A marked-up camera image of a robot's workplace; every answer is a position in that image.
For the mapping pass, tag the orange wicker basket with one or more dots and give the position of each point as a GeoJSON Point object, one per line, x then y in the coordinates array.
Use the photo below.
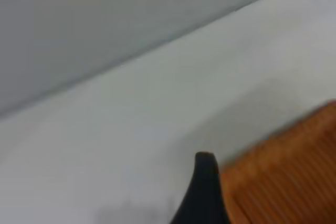
{"type": "Point", "coordinates": [283, 176]}

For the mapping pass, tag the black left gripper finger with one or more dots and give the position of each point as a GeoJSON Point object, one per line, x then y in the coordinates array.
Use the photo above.
{"type": "Point", "coordinates": [206, 195]}

